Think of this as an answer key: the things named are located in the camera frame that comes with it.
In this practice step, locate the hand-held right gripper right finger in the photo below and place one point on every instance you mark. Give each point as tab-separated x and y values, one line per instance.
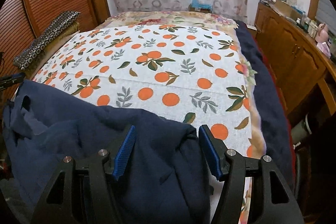
210	153

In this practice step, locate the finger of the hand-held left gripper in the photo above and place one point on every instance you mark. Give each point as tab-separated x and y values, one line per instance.
11	80

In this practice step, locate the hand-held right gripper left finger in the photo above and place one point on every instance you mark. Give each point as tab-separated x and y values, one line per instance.
126	153

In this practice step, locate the navy printed t-shirt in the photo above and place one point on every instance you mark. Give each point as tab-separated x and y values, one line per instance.
78	134

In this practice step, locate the dark circle-patterned garment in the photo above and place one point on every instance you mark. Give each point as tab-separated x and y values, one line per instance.
44	40

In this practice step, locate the navy blanket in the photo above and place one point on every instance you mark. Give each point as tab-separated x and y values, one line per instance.
267	87

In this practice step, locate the white orange-print bedsheet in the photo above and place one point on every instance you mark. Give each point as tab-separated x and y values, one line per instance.
157	64

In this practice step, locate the wooden sideboard cabinet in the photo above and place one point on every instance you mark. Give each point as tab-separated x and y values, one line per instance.
288	56

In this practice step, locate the floral quilt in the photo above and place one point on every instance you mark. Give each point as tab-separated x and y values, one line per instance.
170	18

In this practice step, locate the blue bag on box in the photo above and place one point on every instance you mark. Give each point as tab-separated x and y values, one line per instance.
199	6

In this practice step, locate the pink tissue pack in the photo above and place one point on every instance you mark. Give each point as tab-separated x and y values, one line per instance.
325	49

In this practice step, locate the cluster of small bottles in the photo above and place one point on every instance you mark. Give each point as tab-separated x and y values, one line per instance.
307	27

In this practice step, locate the pink bottle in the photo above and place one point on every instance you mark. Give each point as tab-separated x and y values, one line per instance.
322	35

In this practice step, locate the open cardboard box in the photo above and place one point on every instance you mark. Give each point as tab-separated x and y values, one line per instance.
283	7

